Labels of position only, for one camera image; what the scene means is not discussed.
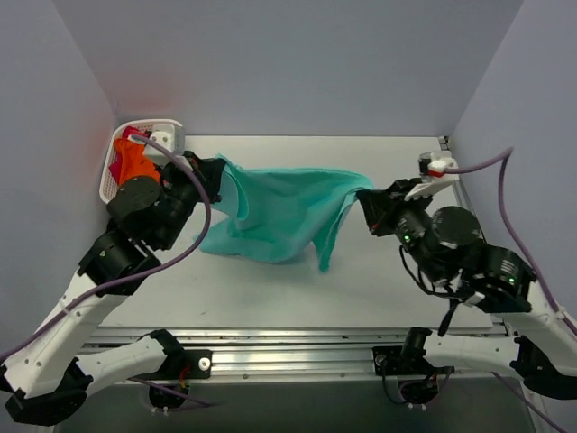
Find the teal t shirt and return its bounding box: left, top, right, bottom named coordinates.
left=200, top=159, right=373, bottom=272

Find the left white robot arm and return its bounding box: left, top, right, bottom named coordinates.
left=1, top=151, right=226, bottom=427

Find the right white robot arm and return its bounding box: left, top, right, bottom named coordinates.
left=356, top=179, right=576, bottom=401

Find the orange t shirt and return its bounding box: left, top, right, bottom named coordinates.
left=114, top=138, right=160, bottom=186

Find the magenta t shirt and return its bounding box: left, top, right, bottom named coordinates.
left=108, top=126, right=150, bottom=183

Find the white plastic basket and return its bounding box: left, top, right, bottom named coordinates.
left=99, top=119, right=185, bottom=203

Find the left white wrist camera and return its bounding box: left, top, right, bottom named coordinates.
left=129, top=124, right=185, bottom=166

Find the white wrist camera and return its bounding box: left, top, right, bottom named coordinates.
left=405, top=151, right=460, bottom=201
left=129, top=124, right=185, bottom=166

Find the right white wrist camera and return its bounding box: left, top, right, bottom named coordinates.
left=405, top=151, right=460, bottom=201

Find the right side aluminium rail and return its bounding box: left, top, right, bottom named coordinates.
left=437, top=135, right=519, bottom=339

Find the black thin cable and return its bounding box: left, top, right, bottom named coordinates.
left=398, top=245, right=465, bottom=337

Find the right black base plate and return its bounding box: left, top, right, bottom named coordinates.
left=371, top=345, right=454, bottom=377

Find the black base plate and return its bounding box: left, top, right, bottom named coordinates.
left=136, top=349, right=213, bottom=381
left=371, top=345, right=454, bottom=377

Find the front aluminium rail frame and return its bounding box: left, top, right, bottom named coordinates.
left=49, top=327, right=540, bottom=387

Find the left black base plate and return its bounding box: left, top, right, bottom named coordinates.
left=136, top=349, right=213, bottom=381

